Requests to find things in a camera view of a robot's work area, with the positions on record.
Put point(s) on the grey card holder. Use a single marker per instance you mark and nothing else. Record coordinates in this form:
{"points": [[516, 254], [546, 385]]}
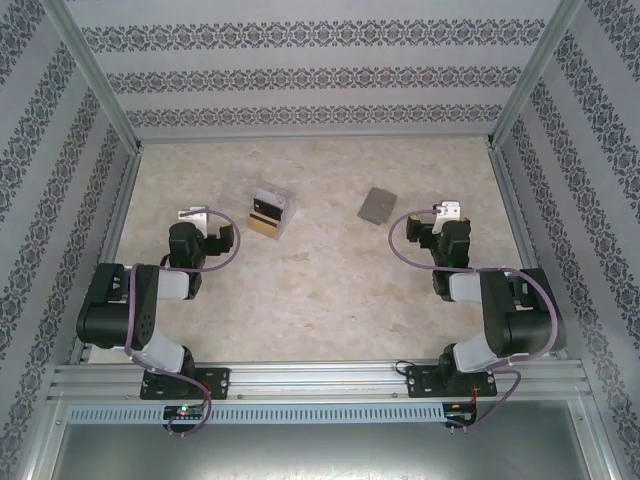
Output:
{"points": [[377, 205]]}

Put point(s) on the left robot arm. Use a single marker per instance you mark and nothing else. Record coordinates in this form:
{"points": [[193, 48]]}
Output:
{"points": [[120, 310]]}

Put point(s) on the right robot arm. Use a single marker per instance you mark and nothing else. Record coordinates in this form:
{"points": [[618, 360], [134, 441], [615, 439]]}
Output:
{"points": [[525, 320]]}

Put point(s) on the gold card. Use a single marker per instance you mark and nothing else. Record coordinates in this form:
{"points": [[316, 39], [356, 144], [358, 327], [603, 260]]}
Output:
{"points": [[264, 224]]}

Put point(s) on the white card with black stripe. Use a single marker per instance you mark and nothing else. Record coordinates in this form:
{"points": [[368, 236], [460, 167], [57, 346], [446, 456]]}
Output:
{"points": [[267, 205]]}

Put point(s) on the clear acrylic card box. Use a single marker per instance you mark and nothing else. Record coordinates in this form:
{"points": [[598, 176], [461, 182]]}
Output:
{"points": [[291, 200]]}

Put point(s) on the left circuit board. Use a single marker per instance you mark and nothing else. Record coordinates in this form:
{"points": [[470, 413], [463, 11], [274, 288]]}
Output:
{"points": [[184, 412]]}

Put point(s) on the circuit board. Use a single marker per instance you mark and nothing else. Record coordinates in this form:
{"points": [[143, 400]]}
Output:
{"points": [[184, 412], [460, 414]]}

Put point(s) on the right circuit board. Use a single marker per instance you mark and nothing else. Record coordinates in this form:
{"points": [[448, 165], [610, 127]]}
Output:
{"points": [[460, 414]]}

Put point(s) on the grey metal panel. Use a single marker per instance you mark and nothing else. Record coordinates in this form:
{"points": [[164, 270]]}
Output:
{"points": [[320, 455]]}

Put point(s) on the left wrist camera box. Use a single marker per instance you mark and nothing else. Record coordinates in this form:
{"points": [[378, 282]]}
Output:
{"points": [[199, 221]]}

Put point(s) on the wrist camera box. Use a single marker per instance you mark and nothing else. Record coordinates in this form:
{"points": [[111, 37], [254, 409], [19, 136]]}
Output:
{"points": [[450, 210], [199, 221]]}

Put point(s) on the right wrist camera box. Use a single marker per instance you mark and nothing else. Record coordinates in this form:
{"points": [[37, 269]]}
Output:
{"points": [[450, 210]]}

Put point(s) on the aluminium table side rail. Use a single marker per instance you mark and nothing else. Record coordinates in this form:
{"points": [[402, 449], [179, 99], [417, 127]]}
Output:
{"points": [[506, 200], [116, 225]]}

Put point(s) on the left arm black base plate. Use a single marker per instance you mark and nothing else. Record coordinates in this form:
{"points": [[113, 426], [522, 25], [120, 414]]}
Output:
{"points": [[217, 382]]}

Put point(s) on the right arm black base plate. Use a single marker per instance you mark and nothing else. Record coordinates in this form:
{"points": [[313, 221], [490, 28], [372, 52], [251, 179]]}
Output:
{"points": [[420, 382]]}

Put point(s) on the aluminium mounting rail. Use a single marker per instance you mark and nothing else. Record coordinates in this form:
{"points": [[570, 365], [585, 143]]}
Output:
{"points": [[320, 382]]}

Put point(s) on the aluminium frame post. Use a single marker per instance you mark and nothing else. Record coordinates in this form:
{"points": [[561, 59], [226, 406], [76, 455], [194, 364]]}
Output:
{"points": [[532, 80], [100, 80]]}

